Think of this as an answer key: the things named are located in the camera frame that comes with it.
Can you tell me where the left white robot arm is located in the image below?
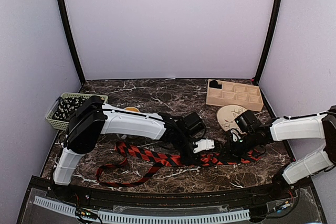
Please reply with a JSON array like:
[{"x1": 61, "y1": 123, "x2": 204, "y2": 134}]
[{"x1": 52, "y1": 95, "x2": 214, "y2": 201}]

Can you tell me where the black frame post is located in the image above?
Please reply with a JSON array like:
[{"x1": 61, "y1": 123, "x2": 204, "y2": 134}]
[
  {"x1": 57, "y1": 0, "x2": 86, "y2": 85},
  {"x1": 253, "y1": 0, "x2": 286, "y2": 86}
]

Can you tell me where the green plastic basket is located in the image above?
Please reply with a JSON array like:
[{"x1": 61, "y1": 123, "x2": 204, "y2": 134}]
[{"x1": 46, "y1": 92, "x2": 108, "y2": 131}]

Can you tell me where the right black frame post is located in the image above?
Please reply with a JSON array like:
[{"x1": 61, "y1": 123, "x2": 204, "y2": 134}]
[{"x1": 253, "y1": 0, "x2": 286, "y2": 86}]

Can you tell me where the white slotted cable duct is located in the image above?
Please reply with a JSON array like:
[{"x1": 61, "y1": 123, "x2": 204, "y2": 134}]
[{"x1": 33, "y1": 196, "x2": 250, "y2": 224}]

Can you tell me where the black rolled tie in box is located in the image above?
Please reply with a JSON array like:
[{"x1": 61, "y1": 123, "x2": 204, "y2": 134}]
[{"x1": 209, "y1": 80, "x2": 222, "y2": 89}]

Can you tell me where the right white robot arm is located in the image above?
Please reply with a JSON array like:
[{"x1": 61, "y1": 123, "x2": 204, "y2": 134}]
[{"x1": 226, "y1": 106, "x2": 335, "y2": 200}]

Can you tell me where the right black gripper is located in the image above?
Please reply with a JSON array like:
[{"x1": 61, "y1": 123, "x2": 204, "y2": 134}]
[{"x1": 217, "y1": 131, "x2": 258, "y2": 162}]

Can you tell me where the left black frame post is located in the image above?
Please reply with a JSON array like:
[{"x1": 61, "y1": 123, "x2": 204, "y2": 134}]
[{"x1": 57, "y1": 0, "x2": 86, "y2": 85}]

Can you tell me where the wooden compartment organizer box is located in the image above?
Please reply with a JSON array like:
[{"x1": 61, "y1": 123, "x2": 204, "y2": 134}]
[{"x1": 206, "y1": 79, "x2": 264, "y2": 111}]

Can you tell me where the black front rail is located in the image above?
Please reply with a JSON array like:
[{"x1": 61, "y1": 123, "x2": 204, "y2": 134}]
[{"x1": 28, "y1": 175, "x2": 316, "y2": 210}]

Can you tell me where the red navy striped tie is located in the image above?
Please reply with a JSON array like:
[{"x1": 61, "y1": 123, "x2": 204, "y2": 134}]
[{"x1": 96, "y1": 141, "x2": 263, "y2": 188}]

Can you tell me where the white patterned mug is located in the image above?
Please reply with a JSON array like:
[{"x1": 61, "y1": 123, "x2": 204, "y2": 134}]
[{"x1": 122, "y1": 106, "x2": 141, "y2": 141}]

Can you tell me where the black white patterned tie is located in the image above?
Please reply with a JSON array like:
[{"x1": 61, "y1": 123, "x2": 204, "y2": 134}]
[{"x1": 52, "y1": 97, "x2": 87, "y2": 122}]

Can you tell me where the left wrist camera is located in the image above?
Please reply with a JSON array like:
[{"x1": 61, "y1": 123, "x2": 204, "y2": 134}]
[{"x1": 193, "y1": 139, "x2": 215, "y2": 154}]

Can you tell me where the bird pattern ceramic plate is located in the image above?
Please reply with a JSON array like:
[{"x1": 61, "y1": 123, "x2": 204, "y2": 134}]
[{"x1": 216, "y1": 105, "x2": 247, "y2": 133}]

